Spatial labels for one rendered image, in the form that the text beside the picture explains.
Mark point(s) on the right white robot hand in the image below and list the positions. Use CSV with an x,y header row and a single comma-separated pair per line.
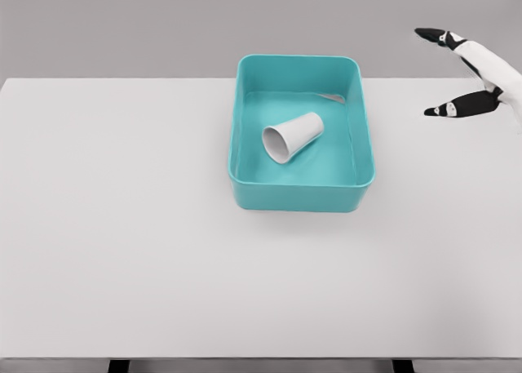
x,y
491,67

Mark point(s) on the white paper cup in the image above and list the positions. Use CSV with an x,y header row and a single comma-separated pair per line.
x,y
295,137

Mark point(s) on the teal plastic basket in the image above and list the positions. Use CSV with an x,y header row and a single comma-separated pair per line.
x,y
326,193

